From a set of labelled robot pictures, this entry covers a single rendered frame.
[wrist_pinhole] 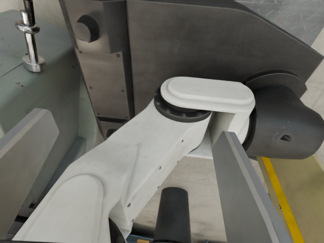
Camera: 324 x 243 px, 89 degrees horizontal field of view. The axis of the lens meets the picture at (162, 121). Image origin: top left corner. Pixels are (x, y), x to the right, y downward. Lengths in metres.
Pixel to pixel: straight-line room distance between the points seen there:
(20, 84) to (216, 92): 0.59
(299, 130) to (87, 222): 0.42
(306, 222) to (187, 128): 1.24
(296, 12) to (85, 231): 0.70
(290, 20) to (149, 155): 0.58
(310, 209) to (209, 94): 1.22
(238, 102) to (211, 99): 0.06
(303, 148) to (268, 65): 0.22
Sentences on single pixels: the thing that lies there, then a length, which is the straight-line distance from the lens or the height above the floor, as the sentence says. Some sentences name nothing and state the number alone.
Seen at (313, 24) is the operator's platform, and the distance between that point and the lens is 0.73.
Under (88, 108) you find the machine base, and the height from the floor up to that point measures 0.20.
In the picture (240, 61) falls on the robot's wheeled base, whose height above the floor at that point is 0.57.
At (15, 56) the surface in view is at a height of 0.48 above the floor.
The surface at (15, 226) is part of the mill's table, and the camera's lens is 0.78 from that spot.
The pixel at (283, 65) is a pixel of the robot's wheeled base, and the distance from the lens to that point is 0.54.
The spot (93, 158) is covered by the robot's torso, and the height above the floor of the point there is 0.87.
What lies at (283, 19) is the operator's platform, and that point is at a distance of 0.68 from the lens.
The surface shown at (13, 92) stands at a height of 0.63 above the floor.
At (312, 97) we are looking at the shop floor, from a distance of 1.50.
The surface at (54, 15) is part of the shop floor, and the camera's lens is 1.24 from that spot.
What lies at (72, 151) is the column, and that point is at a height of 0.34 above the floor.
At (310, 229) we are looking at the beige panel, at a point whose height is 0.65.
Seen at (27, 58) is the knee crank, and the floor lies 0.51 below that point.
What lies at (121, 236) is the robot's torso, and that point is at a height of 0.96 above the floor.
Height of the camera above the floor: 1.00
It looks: 45 degrees down
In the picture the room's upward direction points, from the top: 172 degrees counter-clockwise
